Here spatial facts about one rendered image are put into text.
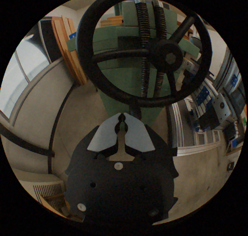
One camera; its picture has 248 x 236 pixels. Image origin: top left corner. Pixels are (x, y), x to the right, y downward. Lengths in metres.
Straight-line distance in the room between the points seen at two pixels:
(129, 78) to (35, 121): 1.29
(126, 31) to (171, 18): 0.13
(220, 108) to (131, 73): 0.51
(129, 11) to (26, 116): 1.29
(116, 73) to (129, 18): 0.24
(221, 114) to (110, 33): 0.60
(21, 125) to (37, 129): 0.29
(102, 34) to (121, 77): 0.22
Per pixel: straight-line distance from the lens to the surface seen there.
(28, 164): 1.35
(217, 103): 0.52
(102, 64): 0.33
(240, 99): 0.62
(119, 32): 0.21
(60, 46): 1.83
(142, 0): 0.24
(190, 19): 0.18
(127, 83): 0.36
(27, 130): 1.26
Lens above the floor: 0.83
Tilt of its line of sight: 57 degrees down
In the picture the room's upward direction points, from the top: 6 degrees counter-clockwise
